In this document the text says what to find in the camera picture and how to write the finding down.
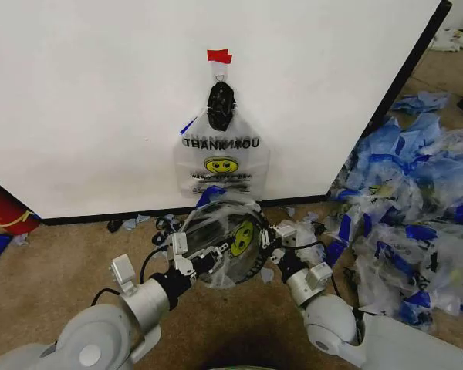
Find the clear smiley garbage bag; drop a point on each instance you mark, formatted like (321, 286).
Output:
(224, 227)

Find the crumpled blue plastic bag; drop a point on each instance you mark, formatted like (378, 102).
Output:
(420, 102)

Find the small black floor clip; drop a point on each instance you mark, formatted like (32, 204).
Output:
(115, 226)

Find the white robot body shell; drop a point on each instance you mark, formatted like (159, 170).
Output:
(409, 343)

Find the red cylinder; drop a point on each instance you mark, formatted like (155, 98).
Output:
(4, 208)

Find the black clips heap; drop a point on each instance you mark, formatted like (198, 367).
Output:
(164, 231)

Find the crumpled blue scrap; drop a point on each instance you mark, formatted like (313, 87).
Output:
(137, 223)

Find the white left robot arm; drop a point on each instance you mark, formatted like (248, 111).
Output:
(100, 331)

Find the clear thank you garbage bag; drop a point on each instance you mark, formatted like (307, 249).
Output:
(239, 169)

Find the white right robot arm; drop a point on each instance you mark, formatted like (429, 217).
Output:
(328, 320)

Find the white wall hook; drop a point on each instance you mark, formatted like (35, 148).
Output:
(220, 71)

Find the crumpled white plastic bags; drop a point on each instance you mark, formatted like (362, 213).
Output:
(453, 40)

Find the black bag clip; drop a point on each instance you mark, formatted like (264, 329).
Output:
(221, 106)

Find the pile of clear blue bags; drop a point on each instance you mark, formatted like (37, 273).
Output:
(409, 192)

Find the red tape strip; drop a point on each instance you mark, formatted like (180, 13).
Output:
(219, 56)

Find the black mesh trash bin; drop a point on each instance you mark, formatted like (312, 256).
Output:
(254, 266)

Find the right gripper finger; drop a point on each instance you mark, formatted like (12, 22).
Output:
(265, 239)
(276, 255)

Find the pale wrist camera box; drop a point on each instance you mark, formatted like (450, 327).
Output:
(288, 235)
(179, 244)

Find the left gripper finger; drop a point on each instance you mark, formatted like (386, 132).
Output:
(210, 254)
(210, 273)

